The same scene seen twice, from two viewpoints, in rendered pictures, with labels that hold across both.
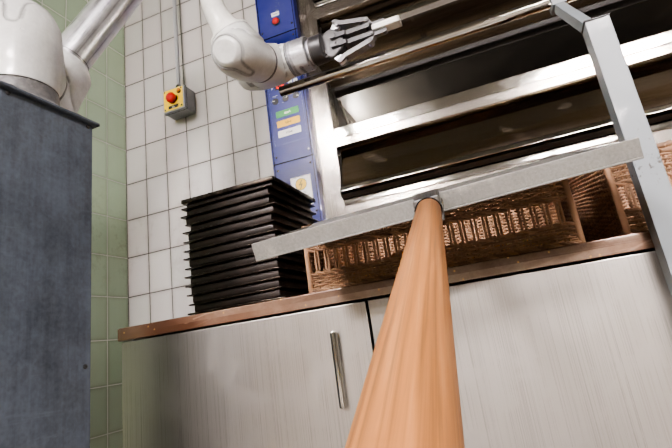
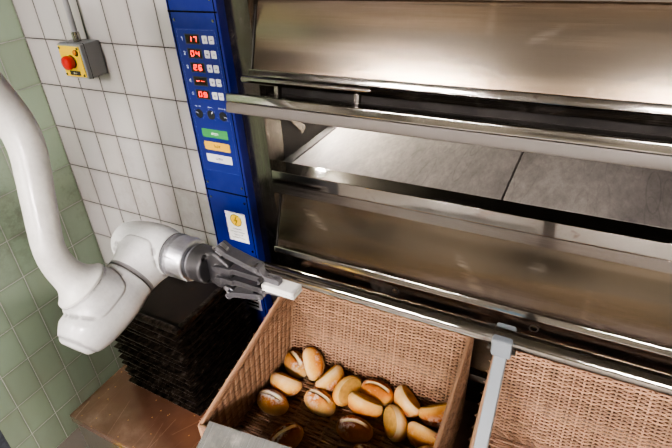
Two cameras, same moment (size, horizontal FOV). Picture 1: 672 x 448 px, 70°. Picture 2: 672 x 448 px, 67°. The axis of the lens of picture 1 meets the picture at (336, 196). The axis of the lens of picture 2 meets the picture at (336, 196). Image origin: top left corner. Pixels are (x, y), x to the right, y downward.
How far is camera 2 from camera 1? 142 cm
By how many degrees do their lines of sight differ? 47
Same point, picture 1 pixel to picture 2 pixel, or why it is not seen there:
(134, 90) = not seen: outside the picture
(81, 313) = not seen: outside the picture
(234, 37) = (79, 344)
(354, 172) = (292, 227)
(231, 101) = (148, 76)
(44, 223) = not seen: outside the picture
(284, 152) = (216, 179)
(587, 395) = not seen: outside the picture
